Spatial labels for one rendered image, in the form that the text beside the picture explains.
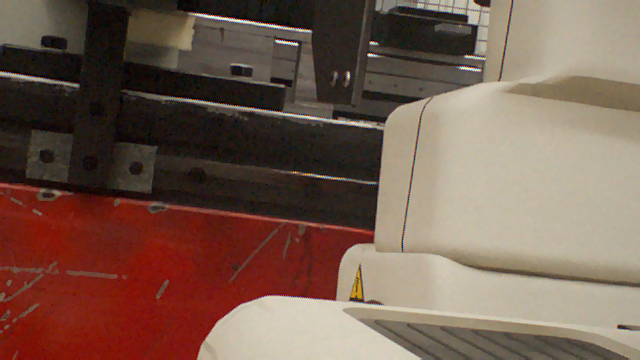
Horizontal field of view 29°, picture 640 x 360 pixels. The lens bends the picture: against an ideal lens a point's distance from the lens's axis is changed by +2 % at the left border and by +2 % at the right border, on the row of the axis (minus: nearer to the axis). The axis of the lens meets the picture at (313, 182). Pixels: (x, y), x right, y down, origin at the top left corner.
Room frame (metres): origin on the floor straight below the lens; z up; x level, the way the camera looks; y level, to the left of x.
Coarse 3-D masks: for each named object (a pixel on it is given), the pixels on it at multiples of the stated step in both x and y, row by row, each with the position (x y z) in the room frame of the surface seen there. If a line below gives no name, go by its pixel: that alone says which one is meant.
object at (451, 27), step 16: (384, 16) 1.65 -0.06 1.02; (400, 16) 1.62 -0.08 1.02; (416, 16) 1.62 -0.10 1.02; (432, 16) 1.64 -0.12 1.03; (448, 16) 1.64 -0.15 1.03; (464, 16) 1.64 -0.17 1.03; (384, 32) 1.63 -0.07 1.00; (400, 32) 1.62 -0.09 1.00; (416, 32) 1.62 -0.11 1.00; (432, 32) 1.53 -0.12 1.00; (448, 32) 1.50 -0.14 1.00; (464, 32) 1.48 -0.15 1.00; (416, 48) 1.67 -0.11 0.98; (432, 48) 1.64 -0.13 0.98; (448, 48) 1.63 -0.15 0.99; (464, 48) 1.63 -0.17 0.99
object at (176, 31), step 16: (144, 16) 1.37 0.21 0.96; (160, 16) 1.38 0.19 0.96; (176, 16) 1.38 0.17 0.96; (192, 16) 1.38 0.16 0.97; (128, 32) 1.37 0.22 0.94; (144, 32) 1.37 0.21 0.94; (160, 32) 1.38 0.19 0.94; (176, 32) 1.38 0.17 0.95; (192, 32) 1.38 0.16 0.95; (176, 48) 1.38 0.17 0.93
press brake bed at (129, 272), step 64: (0, 128) 1.25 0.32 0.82; (64, 128) 1.26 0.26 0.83; (0, 192) 1.25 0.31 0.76; (64, 192) 1.25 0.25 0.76; (128, 192) 1.27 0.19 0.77; (192, 192) 1.27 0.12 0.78; (256, 192) 1.27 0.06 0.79; (320, 192) 1.29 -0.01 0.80; (0, 256) 1.25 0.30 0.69; (64, 256) 1.25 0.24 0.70; (128, 256) 1.26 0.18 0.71; (192, 256) 1.27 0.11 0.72; (256, 256) 1.27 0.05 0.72; (320, 256) 1.28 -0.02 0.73; (0, 320) 1.25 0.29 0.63; (64, 320) 1.25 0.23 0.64; (128, 320) 1.26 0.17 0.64; (192, 320) 1.27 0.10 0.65
